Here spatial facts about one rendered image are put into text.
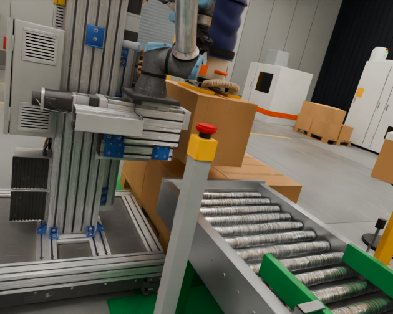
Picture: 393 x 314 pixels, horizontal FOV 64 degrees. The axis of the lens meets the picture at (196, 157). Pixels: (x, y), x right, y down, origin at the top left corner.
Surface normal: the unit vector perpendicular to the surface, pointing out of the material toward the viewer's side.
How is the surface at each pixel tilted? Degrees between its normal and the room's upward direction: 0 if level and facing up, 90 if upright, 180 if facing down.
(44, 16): 90
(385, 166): 90
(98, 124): 90
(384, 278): 90
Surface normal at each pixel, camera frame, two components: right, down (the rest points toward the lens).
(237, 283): -0.87, -0.06
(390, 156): -0.63, 0.08
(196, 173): 0.44, 0.34
